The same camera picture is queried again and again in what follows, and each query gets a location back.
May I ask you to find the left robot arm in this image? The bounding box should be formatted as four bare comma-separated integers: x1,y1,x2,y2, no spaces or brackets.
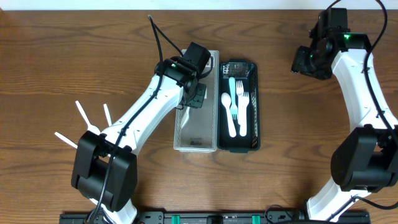
71,42,213,223

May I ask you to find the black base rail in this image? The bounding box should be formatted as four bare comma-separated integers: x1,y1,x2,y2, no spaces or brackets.
59,210,371,224

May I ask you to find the white plastic fork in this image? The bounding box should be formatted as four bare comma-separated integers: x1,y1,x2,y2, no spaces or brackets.
238,91,249,136
228,77,238,120
236,80,244,125

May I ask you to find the white perforated plastic basket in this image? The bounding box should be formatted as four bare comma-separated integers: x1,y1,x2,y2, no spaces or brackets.
174,50,220,153

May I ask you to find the left black cable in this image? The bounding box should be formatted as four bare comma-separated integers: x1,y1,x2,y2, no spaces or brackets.
85,14,184,224

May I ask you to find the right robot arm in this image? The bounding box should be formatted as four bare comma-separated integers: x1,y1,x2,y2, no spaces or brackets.
291,7,397,222

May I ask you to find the black perforated plastic basket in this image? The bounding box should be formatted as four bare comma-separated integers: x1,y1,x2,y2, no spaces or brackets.
217,59,261,153

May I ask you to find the white plastic spoon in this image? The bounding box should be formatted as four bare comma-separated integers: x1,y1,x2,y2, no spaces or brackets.
221,93,236,138
103,104,113,126
75,100,101,135
54,132,78,149
180,107,190,129

